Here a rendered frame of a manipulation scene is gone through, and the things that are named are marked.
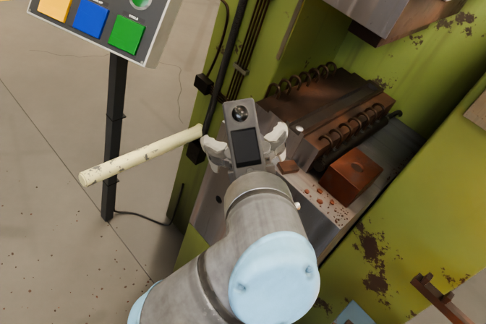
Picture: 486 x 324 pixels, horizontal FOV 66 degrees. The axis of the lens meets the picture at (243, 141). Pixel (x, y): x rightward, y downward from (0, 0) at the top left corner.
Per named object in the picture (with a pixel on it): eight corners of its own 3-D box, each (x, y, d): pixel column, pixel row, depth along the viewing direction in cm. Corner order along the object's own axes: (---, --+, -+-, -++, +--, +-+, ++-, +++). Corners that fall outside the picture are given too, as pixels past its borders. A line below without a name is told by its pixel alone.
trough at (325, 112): (301, 139, 85) (304, 134, 85) (285, 124, 87) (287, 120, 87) (381, 92, 113) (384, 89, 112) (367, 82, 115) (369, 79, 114)
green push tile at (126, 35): (133, 55, 91) (144, 26, 90) (107, 43, 92) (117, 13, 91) (136, 56, 93) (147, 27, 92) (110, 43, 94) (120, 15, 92)
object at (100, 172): (86, 192, 105) (87, 180, 101) (77, 180, 107) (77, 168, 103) (203, 140, 134) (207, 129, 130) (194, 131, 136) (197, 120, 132)
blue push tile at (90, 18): (98, 38, 92) (108, 10, 91) (71, 26, 93) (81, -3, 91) (102, 39, 94) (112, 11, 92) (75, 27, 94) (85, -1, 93)
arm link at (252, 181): (219, 195, 44) (299, 181, 44) (218, 174, 49) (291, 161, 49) (231, 253, 48) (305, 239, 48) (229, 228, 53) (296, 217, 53)
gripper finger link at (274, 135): (285, 147, 70) (262, 171, 63) (282, 117, 67) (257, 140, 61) (301, 148, 68) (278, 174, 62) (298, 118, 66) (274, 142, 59)
